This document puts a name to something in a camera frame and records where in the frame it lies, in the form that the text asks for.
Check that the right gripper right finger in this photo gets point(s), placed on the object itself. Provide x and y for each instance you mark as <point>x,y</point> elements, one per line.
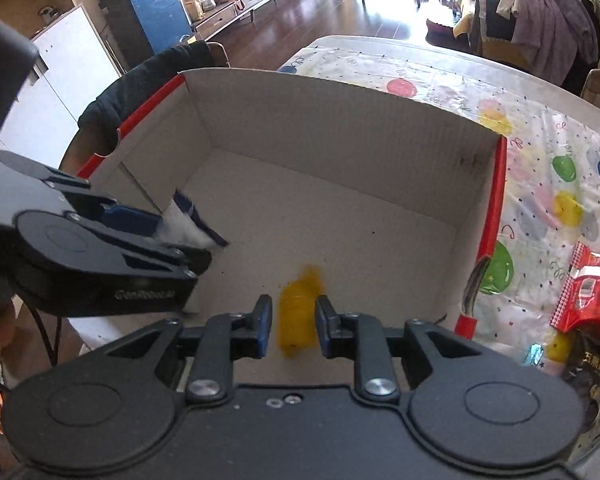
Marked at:
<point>361,339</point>

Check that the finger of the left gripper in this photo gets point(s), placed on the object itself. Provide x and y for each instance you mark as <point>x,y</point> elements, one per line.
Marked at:
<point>83,199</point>
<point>163,258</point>

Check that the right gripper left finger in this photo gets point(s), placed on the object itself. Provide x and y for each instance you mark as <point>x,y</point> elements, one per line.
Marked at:
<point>224,339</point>

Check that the white blue snack packet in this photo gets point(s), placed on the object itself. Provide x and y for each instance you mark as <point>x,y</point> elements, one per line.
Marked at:
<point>182,225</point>

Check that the yellow snack packet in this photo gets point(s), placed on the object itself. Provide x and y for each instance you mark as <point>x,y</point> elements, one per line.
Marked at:
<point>296,329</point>

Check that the red snack bag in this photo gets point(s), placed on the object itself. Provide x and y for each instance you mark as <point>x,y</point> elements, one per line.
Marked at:
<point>579,301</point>

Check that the black jacket on chair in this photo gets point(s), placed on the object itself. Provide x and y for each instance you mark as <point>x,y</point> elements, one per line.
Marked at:
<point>123,97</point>

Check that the white refrigerator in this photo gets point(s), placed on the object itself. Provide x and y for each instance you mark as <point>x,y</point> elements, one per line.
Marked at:
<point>72,69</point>

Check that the red white cardboard box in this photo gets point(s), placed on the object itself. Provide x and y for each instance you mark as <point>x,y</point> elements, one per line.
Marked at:
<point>396,201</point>

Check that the blue cabinet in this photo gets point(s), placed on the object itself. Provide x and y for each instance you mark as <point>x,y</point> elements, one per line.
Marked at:
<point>144,28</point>

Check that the balloon birthday tablecloth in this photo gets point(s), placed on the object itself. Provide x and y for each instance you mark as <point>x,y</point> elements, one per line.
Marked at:
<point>552,189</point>

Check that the purple blanket on sofa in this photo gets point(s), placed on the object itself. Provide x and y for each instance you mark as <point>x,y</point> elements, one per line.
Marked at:
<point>551,34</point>

